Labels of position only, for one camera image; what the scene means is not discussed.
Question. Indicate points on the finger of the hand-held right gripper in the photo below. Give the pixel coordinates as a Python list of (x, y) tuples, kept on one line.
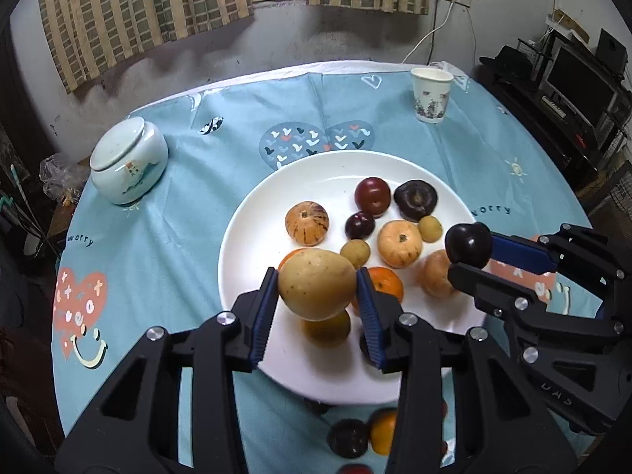
[(518, 254), (493, 289)]

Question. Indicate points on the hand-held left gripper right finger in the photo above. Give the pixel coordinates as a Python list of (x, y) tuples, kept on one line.
[(371, 326)]

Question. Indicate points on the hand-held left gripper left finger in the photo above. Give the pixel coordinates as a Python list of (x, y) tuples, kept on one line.
[(261, 326)]

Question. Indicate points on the tan yellow pear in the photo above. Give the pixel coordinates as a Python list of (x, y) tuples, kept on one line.
[(316, 281)]

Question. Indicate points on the striped pepino melon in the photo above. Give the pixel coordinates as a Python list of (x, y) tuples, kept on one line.
[(306, 222)]

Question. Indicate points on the white round plate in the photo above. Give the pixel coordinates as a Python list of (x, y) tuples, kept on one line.
[(316, 177)]

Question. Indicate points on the yellow fruit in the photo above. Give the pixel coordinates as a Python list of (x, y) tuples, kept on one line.
[(326, 331)]

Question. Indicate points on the brown longan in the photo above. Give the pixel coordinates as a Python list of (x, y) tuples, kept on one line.
[(355, 252), (430, 228)]

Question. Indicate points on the pale pepino melon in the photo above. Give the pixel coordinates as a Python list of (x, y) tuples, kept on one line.
[(400, 244)]

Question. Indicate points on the small dark plum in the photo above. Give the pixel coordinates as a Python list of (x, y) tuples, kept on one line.
[(359, 225)]

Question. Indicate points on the blue printed tablecloth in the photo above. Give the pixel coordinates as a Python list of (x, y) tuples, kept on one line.
[(197, 237)]

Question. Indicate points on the dark purple plum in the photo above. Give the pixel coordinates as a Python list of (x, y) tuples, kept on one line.
[(415, 200)]

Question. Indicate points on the red plum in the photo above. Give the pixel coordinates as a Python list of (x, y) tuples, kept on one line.
[(354, 469), (373, 196)]

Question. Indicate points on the black media shelf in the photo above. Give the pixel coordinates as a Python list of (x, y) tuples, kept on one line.
[(553, 123)]

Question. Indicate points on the black computer monitor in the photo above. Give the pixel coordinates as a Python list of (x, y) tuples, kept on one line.
[(580, 84)]

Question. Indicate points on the printed paper cup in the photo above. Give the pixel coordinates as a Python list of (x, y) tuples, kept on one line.
[(432, 94)]

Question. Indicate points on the black hat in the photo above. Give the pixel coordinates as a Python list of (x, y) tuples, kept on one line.
[(508, 61)]

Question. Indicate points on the pale green lidded ceramic jar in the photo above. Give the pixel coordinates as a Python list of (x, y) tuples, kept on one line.
[(128, 163)]

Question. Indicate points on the small black speaker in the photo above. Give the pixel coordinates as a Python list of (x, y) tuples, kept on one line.
[(612, 47)]

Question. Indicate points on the crumpled clear plastic bag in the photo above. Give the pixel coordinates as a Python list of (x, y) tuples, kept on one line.
[(61, 177)]

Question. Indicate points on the wide checked curtain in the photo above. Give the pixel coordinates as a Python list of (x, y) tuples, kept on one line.
[(138, 5)]

